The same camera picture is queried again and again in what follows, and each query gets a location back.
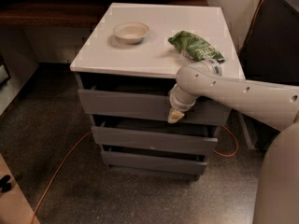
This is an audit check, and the white paper bowl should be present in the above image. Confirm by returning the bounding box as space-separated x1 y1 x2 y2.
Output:
113 22 150 45

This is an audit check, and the grey bottom drawer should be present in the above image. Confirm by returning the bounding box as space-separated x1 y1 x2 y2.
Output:
102 147 206 175

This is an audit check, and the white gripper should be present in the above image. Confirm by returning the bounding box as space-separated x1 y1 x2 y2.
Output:
167 84 199 124

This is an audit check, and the grey drawer cabinet white top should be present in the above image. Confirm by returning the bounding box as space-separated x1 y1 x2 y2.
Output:
70 3 244 179

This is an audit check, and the grey top drawer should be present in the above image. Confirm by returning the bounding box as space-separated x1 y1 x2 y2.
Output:
78 85 231 126

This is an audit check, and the tan robot base corner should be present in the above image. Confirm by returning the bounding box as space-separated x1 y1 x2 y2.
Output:
0 154 40 224

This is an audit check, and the green chip bag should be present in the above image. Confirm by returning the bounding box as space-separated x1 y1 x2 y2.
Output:
168 31 225 63

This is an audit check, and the orange cable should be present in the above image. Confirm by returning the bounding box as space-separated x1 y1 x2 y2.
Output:
29 0 292 224

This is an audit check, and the grey drawer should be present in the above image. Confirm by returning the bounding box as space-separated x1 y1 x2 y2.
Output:
102 147 206 175
92 117 218 156
78 85 231 126

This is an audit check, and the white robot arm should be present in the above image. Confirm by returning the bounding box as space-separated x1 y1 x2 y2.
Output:
168 60 299 224

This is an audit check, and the grey middle drawer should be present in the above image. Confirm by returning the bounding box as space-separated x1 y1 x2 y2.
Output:
92 117 218 156

